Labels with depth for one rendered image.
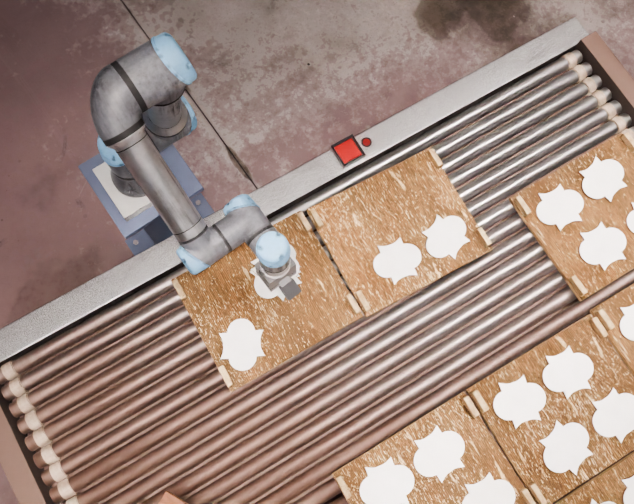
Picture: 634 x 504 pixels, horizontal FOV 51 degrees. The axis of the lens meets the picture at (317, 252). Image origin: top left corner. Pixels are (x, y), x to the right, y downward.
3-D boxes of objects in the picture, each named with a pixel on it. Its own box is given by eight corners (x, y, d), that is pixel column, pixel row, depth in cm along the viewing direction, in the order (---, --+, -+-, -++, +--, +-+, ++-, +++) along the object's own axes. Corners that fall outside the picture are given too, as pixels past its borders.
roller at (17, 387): (5, 386, 181) (-3, 385, 177) (579, 66, 211) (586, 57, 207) (12, 402, 180) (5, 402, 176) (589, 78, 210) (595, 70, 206)
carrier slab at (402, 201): (306, 211, 192) (306, 209, 190) (428, 149, 198) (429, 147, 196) (365, 317, 184) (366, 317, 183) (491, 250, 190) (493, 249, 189)
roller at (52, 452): (36, 453, 177) (29, 453, 173) (618, 116, 207) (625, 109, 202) (44, 469, 176) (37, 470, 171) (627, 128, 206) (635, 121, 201)
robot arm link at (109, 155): (99, 155, 187) (84, 132, 174) (140, 129, 189) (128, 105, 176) (122, 187, 184) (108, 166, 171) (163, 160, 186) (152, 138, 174)
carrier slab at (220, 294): (171, 281, 185) (170, 279, 184) (300, 211, 192) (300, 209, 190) (231, 392, 178) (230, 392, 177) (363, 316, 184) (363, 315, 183)
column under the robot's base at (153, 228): (125, 241, 283) (51, 161, 199) (201, 193, 289) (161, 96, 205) (173, 314, 276) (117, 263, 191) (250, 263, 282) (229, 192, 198)
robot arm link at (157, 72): (131, 124, 187) (105, 54, 134) (176, 96, 190) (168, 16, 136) (156, 159, 188) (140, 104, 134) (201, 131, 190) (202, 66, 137)
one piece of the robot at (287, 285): (279, 298, 161) (281, 310, 176) (309, 276, 162) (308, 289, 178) (249, 260, 163) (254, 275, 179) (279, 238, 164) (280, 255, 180)
